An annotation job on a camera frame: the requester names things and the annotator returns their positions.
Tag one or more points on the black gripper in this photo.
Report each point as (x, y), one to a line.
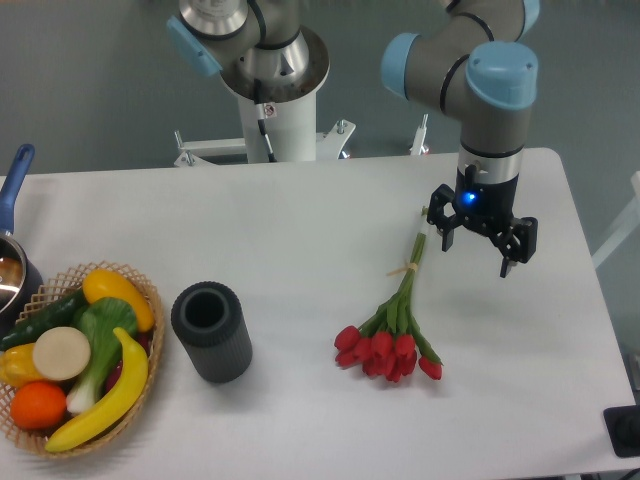
(483, 202)

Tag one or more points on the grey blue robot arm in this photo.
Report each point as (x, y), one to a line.
(475, 70)

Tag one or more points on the red tulip bouquet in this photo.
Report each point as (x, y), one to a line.
(390, 343)

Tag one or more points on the black device at edge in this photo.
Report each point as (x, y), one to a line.
(622, 424)

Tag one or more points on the dark grey ribbed vase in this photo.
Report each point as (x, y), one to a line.
(208, 320)

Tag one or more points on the yellow banana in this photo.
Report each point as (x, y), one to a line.
(113, 406)

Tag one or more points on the yellow squash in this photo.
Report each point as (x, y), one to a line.
(102, 283)

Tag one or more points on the green bok choy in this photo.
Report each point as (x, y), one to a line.
(97, 324)

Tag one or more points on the woven wicker basket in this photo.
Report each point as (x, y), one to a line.
(55, 288)

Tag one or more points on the green cucumber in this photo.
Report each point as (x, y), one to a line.
(59, 313)

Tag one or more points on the beige round disc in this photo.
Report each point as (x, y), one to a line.
(61, 353)

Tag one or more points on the orange fruit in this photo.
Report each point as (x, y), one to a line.
(38, 405)

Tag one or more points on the yellow bell pepper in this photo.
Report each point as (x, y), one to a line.
(18, 368)

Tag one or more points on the white frame at right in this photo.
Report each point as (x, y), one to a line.
(626, 222)

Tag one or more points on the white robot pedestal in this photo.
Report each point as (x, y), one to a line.
(276, 93)

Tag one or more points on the blue handled saucepan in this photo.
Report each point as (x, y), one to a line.
(20, 279)

